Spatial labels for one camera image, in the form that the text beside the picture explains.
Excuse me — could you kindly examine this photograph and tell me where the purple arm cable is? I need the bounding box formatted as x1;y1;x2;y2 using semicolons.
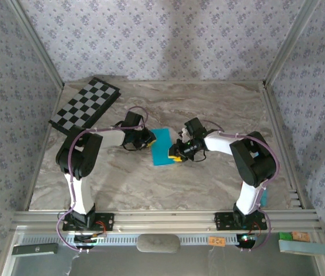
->
204;119;280;254
57;106;149;254

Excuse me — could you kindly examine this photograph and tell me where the black grey folding chessboard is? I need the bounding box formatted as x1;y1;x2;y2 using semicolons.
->
49;76;122;139

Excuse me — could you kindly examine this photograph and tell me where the orange small card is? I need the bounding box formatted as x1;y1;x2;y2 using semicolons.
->
292;231;310;242

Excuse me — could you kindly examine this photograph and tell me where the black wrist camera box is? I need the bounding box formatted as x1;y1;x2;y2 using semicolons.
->
122;111;144;129
184;117;208;137

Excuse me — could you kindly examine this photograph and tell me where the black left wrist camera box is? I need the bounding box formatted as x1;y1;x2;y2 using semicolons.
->
122;111;144;129

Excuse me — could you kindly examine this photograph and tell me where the black flat device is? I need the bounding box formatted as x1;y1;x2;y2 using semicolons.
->
11;243;59;256

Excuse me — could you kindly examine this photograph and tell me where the thin black right gripper cable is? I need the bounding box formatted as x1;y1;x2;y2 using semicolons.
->
192;149;208;162

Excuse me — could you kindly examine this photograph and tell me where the thin black left gripper cable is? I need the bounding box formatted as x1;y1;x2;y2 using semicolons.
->
121;142;148;154

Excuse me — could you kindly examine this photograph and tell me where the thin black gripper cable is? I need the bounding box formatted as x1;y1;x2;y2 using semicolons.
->
121;142;148;154
192;149;208;162

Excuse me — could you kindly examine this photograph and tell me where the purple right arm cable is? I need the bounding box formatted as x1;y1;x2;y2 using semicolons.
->
204;119;280;254

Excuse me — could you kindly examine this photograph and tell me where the aluminium side rail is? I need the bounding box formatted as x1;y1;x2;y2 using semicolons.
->
23;86;65;210
261;83;307;209

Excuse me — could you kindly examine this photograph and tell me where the slotted grey cable duct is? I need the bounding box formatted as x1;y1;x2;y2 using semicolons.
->
17;233;281;246

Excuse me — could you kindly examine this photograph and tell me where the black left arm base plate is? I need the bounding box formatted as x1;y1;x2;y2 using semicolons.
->
62;212;115;232

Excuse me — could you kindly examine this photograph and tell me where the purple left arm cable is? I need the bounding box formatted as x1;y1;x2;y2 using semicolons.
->
57;106;149;254

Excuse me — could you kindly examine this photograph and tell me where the grey oval pad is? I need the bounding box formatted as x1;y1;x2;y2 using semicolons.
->
136;233;181;254

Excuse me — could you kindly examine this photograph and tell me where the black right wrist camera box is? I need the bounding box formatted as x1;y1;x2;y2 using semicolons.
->
184;117;208;137

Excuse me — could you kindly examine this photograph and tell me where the aluminium frame post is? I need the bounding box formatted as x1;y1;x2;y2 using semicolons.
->
7;0;65;90
262;0;321;87

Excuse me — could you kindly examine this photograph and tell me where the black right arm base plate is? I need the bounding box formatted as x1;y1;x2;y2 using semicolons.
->
214;212;268;232

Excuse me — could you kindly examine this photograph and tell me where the aluminium mounting rail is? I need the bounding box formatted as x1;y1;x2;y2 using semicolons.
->
10;209;323;232

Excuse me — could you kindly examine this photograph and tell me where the teal cloth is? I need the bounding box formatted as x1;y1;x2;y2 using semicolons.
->
150;128;177;167

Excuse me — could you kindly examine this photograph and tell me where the orange tag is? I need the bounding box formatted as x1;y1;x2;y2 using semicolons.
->
208;236;226;247

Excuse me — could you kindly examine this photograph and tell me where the light blue flat box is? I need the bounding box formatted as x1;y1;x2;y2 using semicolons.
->
278;239;325;256

